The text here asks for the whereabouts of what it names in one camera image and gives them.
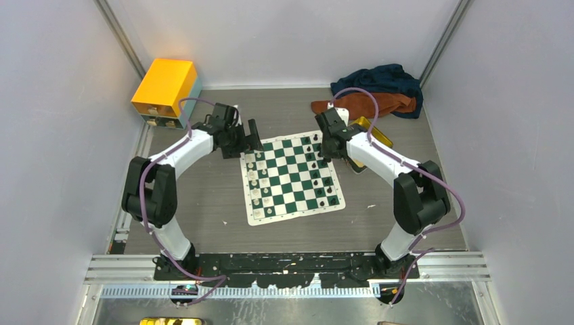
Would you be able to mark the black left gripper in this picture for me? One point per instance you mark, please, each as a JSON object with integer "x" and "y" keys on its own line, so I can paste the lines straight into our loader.
{"x": 252, "y": 141}

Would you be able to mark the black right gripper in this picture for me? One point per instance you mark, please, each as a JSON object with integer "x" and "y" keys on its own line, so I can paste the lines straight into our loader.
{"x": 328, "y": 154}

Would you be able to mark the gold metal tin tray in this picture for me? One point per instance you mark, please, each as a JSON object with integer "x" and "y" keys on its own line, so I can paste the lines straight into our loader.
{"x": 356, "y": 166}

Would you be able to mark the green white chess mat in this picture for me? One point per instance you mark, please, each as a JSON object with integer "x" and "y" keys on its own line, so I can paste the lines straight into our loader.
{"x": 278, "y": 182}

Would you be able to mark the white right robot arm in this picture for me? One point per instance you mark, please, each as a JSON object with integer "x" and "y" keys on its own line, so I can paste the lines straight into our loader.
{"x": 420, "y": 199}

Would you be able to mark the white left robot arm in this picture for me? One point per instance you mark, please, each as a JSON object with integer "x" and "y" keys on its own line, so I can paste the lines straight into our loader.
{"x": 150, "y": 191}

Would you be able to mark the orange brown cloth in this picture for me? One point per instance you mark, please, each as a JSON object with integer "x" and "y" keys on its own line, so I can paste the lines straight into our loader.
{"x": 360, "y": 104}

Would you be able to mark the dark blue cloth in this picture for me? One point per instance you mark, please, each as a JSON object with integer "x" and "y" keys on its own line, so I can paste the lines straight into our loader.
{"x": 388, "y": 78}

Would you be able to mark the yellow teal drawer box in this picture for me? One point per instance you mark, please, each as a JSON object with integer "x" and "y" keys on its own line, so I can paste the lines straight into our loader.
{"x": 166, "y": 82}

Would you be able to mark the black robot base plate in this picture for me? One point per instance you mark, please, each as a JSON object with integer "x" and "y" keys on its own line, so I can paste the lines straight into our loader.
{"x": 287, "y": 270}

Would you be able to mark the aluminium wall rail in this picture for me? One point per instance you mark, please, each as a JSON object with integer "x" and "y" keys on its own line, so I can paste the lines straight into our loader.
{"x": 120, "y": 35}
{"x": 449, "y": 31}

